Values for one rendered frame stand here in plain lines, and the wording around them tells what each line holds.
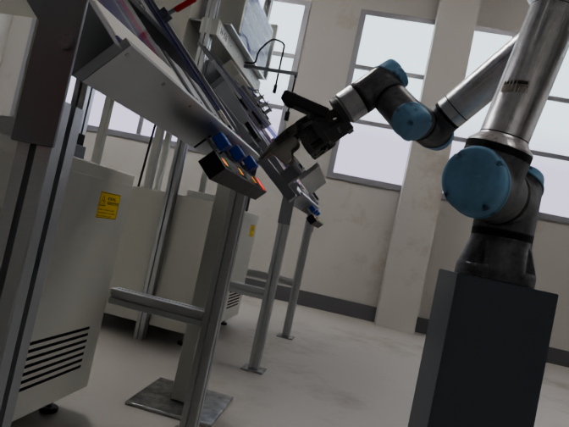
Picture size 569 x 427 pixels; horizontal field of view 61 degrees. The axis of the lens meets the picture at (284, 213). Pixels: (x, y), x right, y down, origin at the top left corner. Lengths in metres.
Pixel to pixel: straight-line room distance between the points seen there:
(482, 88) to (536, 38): 0.20
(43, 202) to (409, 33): 4.04
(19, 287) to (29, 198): 0.09
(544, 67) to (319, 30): 3.58
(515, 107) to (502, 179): 0.13
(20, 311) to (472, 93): 0.93
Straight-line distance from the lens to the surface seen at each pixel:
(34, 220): 0.55
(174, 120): 0.80
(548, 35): 0.97
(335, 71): 4.29
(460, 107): 1.13
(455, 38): 4.29
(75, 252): 1.18
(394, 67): 1.11
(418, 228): 3.91
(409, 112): 1.03
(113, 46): 0.59
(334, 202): 4.05
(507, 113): 0.93
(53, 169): 0.55
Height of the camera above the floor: 0.55
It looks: 2 degrees up
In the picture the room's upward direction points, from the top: 12 degrees clockwise
